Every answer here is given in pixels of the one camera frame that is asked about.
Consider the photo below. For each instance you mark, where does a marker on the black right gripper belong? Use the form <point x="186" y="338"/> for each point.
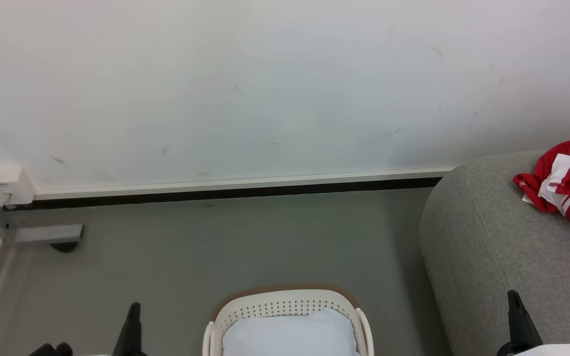
<point x="552" y="352"/>

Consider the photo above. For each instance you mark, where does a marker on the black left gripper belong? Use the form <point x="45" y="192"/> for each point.
<point x="50" y="350"/>

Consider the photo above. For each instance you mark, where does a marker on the white laundry basket brown rim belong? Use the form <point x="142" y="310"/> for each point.
<point x="275" y="301"/>

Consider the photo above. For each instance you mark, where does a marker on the grey fabric sofa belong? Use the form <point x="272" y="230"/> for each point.
<point x="488" y="257"/>

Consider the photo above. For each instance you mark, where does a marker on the black round floor foot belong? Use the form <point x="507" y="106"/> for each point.
<point x="65" y="246"/>

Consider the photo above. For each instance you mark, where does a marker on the pale blue cloth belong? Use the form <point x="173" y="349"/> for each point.
<point x="290" y="336"/>

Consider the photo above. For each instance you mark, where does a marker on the white baseboard with black strip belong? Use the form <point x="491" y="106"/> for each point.
<point x="240" y="189"/>

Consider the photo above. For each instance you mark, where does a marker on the grey metal floor bracket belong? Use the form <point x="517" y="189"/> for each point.
<point x="47" y="233"/>

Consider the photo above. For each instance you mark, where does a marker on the white wall outlet box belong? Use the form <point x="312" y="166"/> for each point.
<point x="8" y="185"/>

